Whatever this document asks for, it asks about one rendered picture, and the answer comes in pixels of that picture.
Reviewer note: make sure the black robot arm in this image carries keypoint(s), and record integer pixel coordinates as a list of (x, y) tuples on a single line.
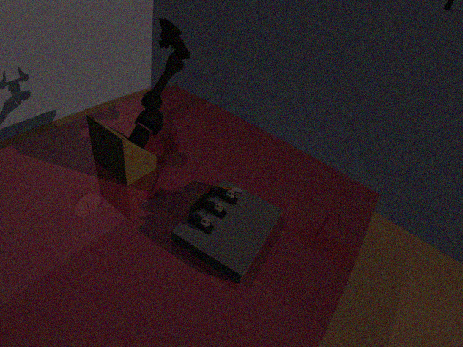
[(151, 117)]

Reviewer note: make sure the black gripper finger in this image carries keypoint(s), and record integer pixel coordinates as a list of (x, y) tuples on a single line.
[(171, 24), (164, 25)]

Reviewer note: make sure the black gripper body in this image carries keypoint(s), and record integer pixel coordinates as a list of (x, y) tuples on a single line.
[(174, 35)]

